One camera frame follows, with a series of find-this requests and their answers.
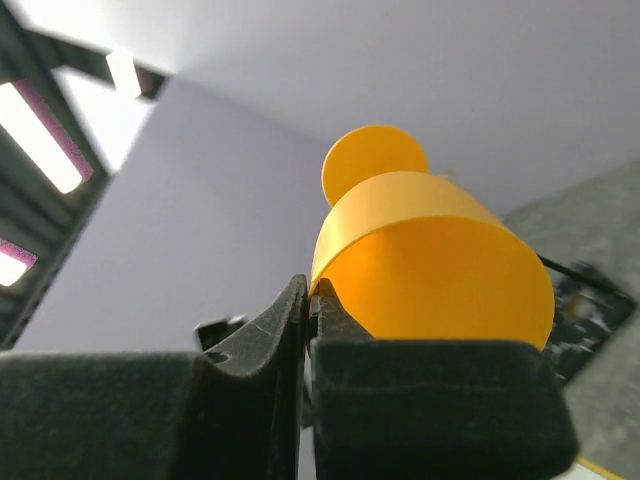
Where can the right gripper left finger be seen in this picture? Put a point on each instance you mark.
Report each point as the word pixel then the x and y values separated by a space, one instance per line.
pixel 231 412

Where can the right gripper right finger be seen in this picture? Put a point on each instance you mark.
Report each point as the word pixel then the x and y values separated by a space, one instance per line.
pixel 431 409

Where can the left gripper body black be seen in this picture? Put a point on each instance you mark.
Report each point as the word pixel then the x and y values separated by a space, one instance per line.
pixel 210 333

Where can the yellow wine glass front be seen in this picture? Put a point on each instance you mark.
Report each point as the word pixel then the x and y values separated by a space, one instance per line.
pixel 412 255

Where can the whiteboard with yellow frame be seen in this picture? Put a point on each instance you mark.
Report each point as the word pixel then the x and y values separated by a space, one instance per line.
pixel 595 471

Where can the ceiling light fixture frame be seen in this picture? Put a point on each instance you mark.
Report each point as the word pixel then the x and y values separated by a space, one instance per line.
pixel 69 115

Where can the gold wire glass rack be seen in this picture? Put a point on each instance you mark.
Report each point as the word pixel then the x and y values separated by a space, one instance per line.
pixel 590 308

